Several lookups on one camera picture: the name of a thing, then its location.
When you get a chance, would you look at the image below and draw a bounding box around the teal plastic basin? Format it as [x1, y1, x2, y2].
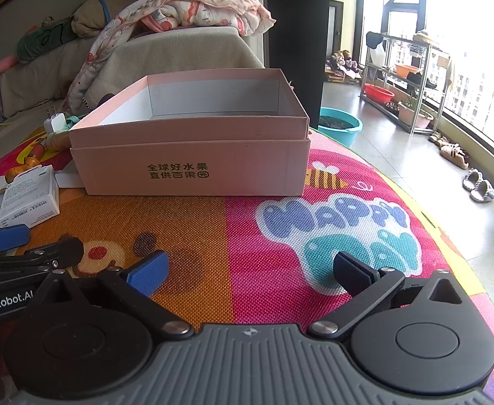
[318, 107, 363, 148]

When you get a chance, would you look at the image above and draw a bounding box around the green plush toy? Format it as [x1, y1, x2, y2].
[15, 17, 79, 65]

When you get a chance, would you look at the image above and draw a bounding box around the colourful cartoon play mat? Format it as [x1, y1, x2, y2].
[0, 127, 494, 405]

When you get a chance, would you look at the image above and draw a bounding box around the wooden toy figure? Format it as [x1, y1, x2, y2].
[6, 129, 71, 186]

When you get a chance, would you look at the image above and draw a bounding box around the pink cardboard box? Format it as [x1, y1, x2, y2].
[67, 69, 312, 197]

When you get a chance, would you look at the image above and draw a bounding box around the grey slipper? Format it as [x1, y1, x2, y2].
[470, 179, 494, 203]
[462, 169, 485, 191]

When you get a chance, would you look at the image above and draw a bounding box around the pink printed blanket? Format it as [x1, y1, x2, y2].
[59, 0, 277, 117]

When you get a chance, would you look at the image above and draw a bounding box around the white product box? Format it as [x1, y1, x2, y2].
[0, 164, 60, 228]

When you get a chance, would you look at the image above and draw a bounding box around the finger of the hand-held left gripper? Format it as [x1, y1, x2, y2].
[0, 237, 84, 288]
[0, 224, 32, 256]

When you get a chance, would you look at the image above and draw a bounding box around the pink flower pot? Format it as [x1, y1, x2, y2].
[398, 101, 435, 130]

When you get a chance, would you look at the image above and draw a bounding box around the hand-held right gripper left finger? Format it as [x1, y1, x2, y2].
[32, 251, 195, 340]

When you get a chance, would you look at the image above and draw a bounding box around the beige pillow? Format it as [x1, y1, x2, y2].
[72, 0, 121, 37]

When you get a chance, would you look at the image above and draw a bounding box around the red plastic basin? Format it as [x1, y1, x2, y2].
[364, 83, 395, 104]

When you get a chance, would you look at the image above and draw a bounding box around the metal storage rack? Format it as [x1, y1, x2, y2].
[360, 31, 451, 136]

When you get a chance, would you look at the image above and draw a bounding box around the white charger plug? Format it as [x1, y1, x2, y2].
[45, 107, 68, 133]

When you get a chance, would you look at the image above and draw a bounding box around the pile of shoes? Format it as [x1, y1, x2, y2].
[326, 50, 362, 84]

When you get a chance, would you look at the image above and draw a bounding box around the orange plastic basin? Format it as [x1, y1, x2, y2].
[394, 64, 421, 79]

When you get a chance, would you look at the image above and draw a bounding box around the white paper card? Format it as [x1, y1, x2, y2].
[55, 170, 84, 189]

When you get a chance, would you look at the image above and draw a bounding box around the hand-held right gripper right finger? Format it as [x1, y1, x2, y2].
[308, 252, 475, 340]

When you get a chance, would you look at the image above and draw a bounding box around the beige covered sofa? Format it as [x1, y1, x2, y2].
[0, 0, 268, 155]

